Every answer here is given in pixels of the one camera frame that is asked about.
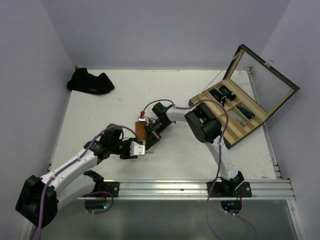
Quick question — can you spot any brown underwear cream waistband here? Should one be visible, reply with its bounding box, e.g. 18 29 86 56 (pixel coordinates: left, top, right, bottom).
135 121 155 154

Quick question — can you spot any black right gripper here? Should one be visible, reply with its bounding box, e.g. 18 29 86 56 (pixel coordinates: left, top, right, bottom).
144 119 171 151

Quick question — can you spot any black rolled underwear in box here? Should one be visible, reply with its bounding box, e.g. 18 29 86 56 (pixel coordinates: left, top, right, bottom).
209 85 237 106

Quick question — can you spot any aluminium table edge rail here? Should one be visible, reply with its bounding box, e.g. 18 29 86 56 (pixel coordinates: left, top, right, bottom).
245 67 283 180

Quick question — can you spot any grey underwear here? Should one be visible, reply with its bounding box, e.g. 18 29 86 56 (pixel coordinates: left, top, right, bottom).
229 110 247 127

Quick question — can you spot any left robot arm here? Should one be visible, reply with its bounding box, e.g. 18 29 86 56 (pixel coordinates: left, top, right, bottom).
15 124 146 229

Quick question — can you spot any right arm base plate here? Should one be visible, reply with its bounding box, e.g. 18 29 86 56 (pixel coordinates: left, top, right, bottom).
210 181 253 198

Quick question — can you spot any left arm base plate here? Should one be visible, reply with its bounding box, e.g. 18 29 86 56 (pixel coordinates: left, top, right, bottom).
97 181 120 198

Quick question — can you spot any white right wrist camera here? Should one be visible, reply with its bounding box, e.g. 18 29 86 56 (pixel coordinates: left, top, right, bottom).
138 110 149 123

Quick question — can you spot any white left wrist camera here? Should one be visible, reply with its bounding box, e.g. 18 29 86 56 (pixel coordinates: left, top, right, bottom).
129 141 146 157

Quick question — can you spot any navy rolled underwear in box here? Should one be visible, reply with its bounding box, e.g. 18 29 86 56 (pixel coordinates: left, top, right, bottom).
236 105 255 120

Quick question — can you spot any aluminium front rail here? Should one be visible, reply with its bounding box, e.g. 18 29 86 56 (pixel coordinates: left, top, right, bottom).
77 177 296 201

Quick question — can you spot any black beige compartment box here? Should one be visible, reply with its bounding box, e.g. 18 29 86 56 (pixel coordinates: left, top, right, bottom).
188 44 300 149

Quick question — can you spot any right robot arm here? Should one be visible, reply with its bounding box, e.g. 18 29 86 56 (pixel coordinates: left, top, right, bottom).
144 102 244 197

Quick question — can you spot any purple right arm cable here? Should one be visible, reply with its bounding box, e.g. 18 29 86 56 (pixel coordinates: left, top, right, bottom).
139 99 258 240

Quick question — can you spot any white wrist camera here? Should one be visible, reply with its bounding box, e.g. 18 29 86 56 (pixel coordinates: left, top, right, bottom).
129 141 146 157
138 110 149 123

